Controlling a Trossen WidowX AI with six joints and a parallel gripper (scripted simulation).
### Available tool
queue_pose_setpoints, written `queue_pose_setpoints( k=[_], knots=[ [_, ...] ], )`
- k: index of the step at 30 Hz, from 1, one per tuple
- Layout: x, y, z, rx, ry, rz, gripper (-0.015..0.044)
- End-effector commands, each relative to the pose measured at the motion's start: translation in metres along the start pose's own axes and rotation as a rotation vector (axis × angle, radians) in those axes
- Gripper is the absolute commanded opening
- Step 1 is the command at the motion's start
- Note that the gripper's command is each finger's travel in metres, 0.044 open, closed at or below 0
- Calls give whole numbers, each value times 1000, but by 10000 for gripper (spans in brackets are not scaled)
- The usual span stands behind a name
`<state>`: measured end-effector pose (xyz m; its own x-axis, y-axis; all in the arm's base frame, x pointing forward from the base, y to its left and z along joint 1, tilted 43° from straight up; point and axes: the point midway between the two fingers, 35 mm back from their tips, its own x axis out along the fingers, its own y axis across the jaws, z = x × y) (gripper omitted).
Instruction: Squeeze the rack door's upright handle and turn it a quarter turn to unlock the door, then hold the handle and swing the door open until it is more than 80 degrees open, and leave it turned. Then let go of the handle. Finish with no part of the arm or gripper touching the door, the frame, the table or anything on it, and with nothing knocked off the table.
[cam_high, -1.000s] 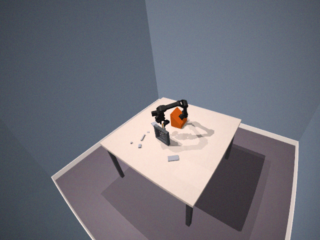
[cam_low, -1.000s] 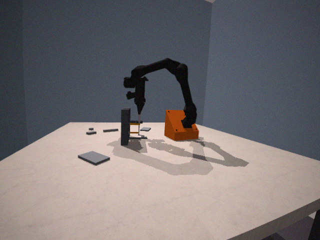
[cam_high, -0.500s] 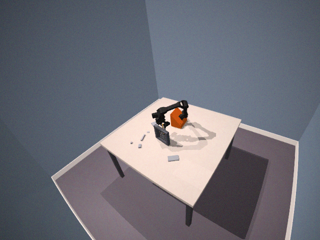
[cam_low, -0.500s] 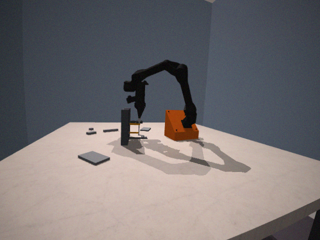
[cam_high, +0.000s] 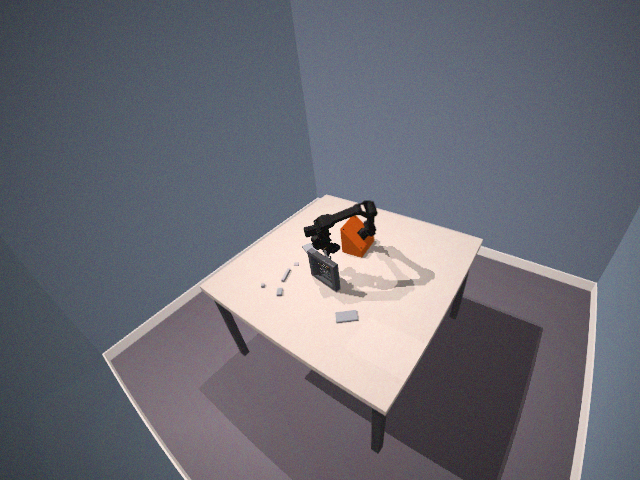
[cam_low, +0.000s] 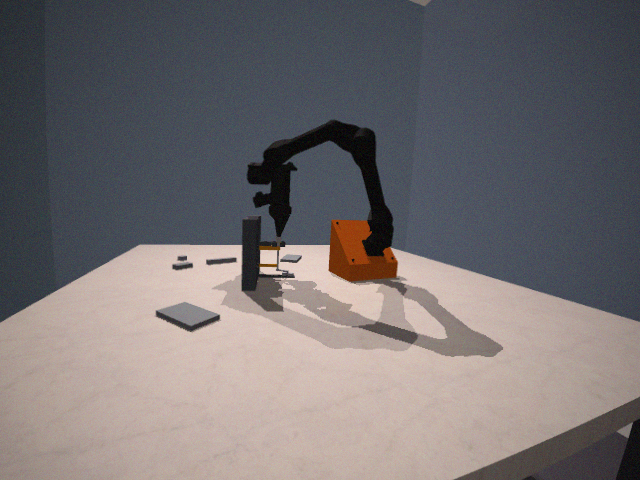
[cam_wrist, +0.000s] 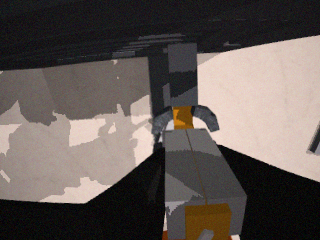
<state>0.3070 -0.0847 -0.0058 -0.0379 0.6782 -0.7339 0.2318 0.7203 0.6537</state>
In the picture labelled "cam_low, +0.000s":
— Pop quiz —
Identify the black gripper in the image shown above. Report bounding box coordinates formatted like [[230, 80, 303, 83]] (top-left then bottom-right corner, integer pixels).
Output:
[[269, 184, 292, 237]]

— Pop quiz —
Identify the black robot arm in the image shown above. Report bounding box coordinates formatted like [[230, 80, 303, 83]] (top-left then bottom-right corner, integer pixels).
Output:
[[247, 119, 394, 256]]

